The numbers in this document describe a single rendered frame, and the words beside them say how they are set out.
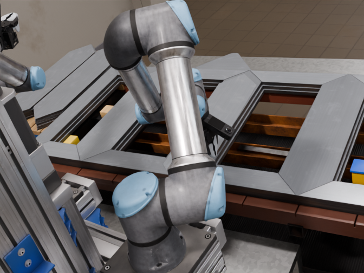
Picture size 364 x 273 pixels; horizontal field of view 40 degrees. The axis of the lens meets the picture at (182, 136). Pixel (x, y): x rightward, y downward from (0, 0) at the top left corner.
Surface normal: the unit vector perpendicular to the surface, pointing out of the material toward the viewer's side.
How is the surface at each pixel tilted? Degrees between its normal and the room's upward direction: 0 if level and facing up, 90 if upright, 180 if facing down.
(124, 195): 8
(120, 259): 0
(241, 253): 0
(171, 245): 72
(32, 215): 90
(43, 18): 90
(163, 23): 47
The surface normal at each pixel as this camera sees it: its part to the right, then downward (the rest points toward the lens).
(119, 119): -0.23, -0.80
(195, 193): -0.14, -0.13
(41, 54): 0.80, 0.17
